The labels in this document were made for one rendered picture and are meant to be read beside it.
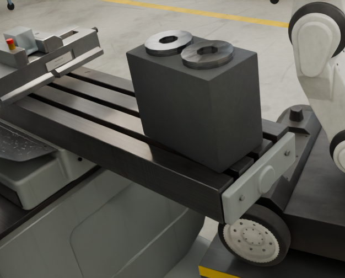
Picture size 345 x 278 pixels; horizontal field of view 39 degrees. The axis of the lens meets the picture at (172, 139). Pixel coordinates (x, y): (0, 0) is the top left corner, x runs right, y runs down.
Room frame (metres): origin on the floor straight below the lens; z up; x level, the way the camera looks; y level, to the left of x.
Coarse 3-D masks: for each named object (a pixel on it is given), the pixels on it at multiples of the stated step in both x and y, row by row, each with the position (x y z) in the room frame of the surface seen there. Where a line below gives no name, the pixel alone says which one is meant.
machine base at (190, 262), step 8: (200, 240) 1.27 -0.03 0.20; (208, 240) 1.26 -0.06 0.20; (192, 248) 1.24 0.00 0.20; (200, 248) 1.23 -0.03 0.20; (184, 256) 1.21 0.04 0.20; (192, 256) 1.20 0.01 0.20; (200, 256) 1.19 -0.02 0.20; (176, 264) 1.18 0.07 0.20; (184, 264) 1.17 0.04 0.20; (192, 264) 1.16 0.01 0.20; (168, 272) 1.15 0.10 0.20; (176, 272) 1.14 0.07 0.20; (184, 272) 1.14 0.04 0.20; (192, 272) 1.13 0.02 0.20
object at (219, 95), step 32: (128, 64) 0.85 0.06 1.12; (160, 64) 0.77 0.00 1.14; (192, 64) 0.72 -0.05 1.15; (224, 64) 0.72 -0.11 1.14; (256, 64) 0.74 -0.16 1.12; (160, 96) 0.78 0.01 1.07; (192, 96) 0.71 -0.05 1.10; (224, 96) 0.69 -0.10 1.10; (256, 96) 0.74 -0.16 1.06; (160, 128) 0.80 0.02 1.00; (192, 128) 0.72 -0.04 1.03; (224, 128) 0.69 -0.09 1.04; (256, 128) 0.73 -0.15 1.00; (224, 160) 0.68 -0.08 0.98
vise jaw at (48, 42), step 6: (36, 30) 1.31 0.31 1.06; (36, 36) 1.26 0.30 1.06; (42, 36) 1.25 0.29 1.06; (48, 36) 1.24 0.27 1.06; (54, 36) 1.24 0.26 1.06; (36, 42) 1.24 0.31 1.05; (42, 42) 1.22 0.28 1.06; (48, 42) 1.23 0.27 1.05; (54, 42) 1.24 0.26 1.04; (60, 42) 1.25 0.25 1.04; (42, 48) 1.22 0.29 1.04; (48, 48) 1.23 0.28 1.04; (54, 48) 1.24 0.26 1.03
